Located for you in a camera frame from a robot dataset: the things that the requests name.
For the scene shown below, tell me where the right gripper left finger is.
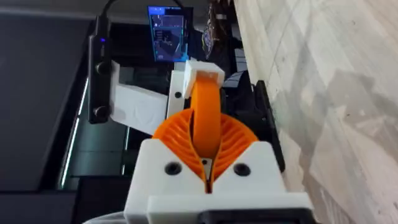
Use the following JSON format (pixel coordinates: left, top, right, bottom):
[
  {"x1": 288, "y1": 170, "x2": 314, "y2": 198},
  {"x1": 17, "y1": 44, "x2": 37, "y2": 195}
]
[{"x1": 123, "y1": 108, "x2": 210, "y2": 224}]

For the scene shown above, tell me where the finger of the left gripper with orange wedge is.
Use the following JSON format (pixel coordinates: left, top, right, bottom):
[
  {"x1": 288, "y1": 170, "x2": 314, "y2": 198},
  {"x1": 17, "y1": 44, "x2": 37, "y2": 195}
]
[{"x1": 183, "y1": 60, "x2": 226, "y2": 159}]

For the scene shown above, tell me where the bare white finger of the left gripper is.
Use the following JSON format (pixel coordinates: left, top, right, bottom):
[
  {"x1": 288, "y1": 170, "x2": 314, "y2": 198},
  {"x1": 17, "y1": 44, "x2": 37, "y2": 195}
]
[{"x1": 165, "y1": 69, "x2": 188, "y2": 119}]

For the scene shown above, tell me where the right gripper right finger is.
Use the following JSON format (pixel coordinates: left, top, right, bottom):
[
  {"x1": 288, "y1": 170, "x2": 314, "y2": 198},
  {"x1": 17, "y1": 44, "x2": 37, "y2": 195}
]
[{"x1": 210, "y1": 112, "x2": 287, "y2": 195}]

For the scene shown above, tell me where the monitor screen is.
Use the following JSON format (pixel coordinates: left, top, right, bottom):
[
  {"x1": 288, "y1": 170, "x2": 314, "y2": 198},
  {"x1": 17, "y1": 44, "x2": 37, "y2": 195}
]
[{"x1": 147, "y1": 5, "x2": 194, "y2": 63}]

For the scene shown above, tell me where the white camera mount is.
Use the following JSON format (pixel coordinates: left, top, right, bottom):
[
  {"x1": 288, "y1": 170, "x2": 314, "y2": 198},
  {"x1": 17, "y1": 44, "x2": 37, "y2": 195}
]
[{"x1": 109, "y1": 60, "x2": 169, "y2": 136}]

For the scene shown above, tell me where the black rail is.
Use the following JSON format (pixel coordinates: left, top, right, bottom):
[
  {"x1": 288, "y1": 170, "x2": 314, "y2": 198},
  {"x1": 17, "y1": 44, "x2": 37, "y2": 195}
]
[{"x1": 253, "y1": 80, "x2": 286, "y2": 174}]

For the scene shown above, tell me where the heap of cables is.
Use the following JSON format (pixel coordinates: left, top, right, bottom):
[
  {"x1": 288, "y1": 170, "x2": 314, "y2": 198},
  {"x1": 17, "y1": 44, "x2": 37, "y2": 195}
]
[{"x1": 201, "y1": 0, "x2": 243, "y2": 60}]

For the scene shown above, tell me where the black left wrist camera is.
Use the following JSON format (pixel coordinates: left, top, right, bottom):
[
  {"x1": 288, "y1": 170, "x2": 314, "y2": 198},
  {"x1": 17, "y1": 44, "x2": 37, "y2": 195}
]
[{"x1": 88, "y1": 14, "x2": 113, "y2": 125}]

